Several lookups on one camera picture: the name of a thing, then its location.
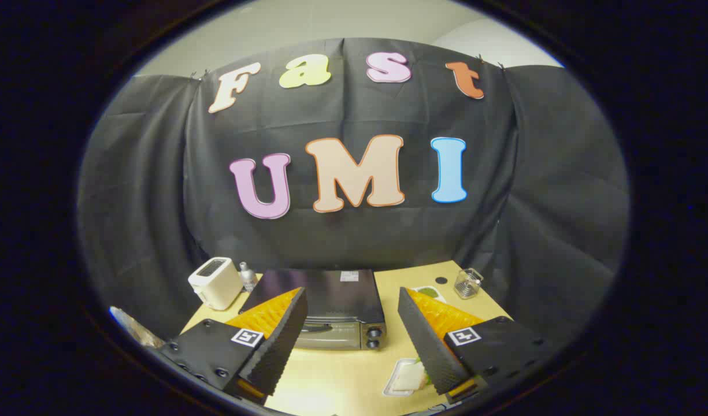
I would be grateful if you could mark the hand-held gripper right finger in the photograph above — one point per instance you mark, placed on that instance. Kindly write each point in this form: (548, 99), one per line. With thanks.
(423, 341)

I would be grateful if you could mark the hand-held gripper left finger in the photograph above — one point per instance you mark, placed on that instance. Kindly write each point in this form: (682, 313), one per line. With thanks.
(284, 335)

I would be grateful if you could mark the lettuce sandwich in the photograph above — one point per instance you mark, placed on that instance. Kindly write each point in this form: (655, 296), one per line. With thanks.
(410, 376)

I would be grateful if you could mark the black toaster oven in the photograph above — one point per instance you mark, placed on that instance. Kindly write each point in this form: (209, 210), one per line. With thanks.
(342, 294)

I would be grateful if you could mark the white bread toaster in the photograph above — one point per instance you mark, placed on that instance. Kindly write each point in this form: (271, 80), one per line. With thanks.
(215, 283)

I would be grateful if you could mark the white divided seasoning dish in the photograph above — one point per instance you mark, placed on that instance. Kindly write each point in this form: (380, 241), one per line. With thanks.
(430, 292)

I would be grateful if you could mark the white rectangular tray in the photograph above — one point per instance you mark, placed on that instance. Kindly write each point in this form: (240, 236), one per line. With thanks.
(391, 388)

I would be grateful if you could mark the small silver bottle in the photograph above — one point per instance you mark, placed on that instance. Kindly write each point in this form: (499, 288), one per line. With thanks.
(248, 277)

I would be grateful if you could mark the black backdrop cloth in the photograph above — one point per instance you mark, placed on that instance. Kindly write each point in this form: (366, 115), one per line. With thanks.
(354, 231)

